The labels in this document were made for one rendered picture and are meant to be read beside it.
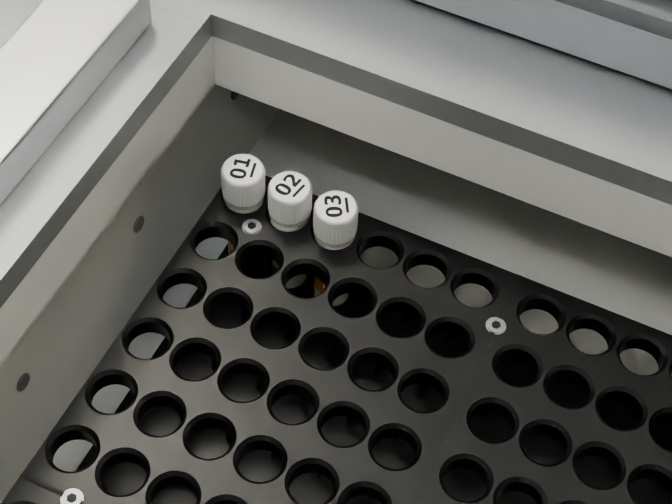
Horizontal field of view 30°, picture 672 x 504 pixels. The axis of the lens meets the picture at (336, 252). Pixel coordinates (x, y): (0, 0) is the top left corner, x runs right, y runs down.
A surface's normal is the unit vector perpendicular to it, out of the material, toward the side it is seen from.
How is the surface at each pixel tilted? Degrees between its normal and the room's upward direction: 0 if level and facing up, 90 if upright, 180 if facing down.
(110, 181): 90
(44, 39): 0
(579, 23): 90
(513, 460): 0
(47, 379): 90
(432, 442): 0
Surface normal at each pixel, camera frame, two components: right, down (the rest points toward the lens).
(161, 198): 0.90, 0.36
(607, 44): -0.43, 0.72
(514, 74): 0.04, -0.59
